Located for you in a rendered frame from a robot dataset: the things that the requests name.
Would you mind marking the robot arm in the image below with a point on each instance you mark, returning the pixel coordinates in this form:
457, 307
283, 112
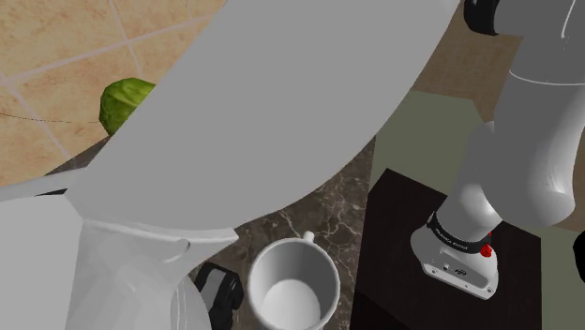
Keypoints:
525, 137

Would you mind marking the white toilet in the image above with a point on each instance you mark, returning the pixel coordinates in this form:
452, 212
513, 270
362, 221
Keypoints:
256, 114

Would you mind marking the white mug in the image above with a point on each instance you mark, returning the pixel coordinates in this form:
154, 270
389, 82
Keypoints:
292, 274

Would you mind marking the dark robot stand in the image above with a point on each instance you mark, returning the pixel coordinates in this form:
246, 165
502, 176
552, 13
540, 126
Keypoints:
393, 256

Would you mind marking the black and grey gadget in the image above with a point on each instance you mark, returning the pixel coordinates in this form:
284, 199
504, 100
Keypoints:
218, 290

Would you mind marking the green lettuce head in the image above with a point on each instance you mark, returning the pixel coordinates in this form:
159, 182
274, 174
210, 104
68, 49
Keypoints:
120, 103

